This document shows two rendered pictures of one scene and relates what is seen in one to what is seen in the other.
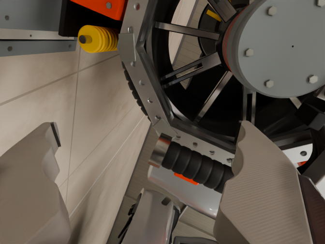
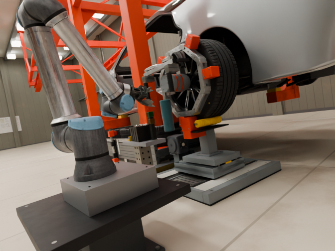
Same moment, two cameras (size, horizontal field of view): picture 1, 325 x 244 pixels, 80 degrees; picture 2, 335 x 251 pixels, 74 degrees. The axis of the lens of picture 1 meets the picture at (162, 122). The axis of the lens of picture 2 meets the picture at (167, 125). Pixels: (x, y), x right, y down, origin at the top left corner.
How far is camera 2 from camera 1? 1.54 m
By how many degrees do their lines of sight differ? 82
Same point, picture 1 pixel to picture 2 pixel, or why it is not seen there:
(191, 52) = not seen: outside the picture
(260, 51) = (165, 87)
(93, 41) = (196, 122)
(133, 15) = (187, 113)
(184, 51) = not seen: outside the picture
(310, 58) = (163, 80)
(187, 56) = not seen: outside the picture
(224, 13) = (188, 92)
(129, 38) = (190, 112)
